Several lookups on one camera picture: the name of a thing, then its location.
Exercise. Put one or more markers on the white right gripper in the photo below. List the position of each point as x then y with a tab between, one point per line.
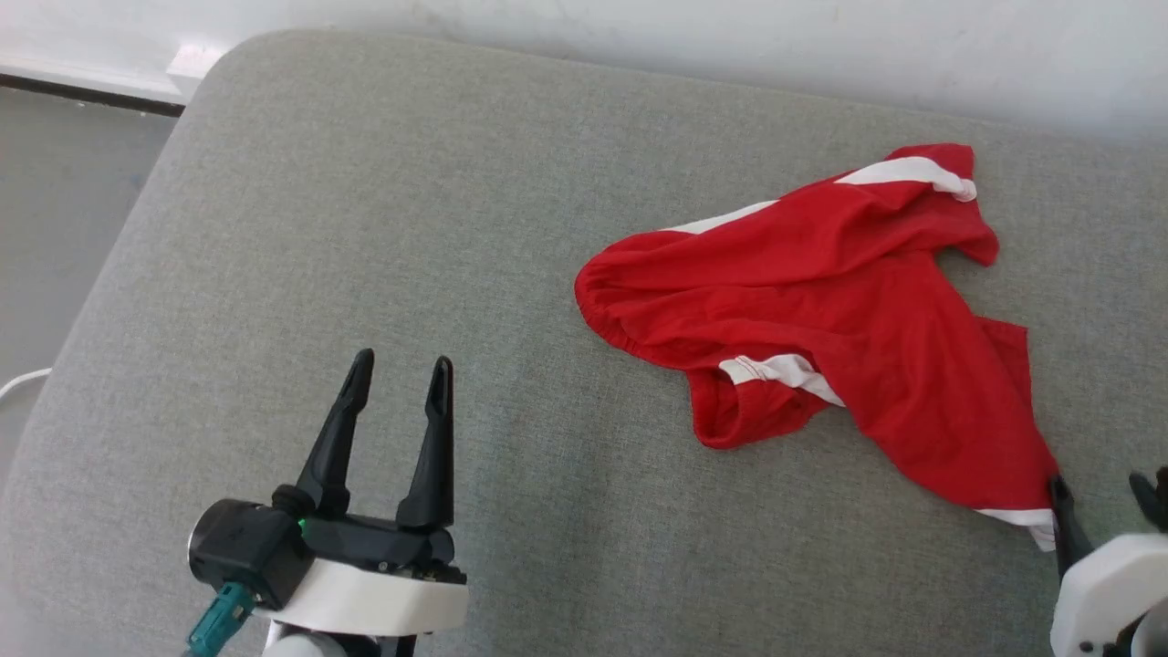
1109	584

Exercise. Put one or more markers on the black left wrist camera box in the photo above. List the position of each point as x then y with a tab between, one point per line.
246	552

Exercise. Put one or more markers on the white wall skirting ledge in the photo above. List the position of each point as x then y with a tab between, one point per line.
82	82

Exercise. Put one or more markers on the red shorts with white trim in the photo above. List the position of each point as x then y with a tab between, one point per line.
821	310

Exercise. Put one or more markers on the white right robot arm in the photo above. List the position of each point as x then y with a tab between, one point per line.
1152	641

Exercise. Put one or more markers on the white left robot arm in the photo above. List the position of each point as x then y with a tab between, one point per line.
319	646

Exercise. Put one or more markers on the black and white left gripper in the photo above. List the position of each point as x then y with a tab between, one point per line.
374	589

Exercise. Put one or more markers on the grey fabric sofa cushion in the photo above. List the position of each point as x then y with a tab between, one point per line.
411	228

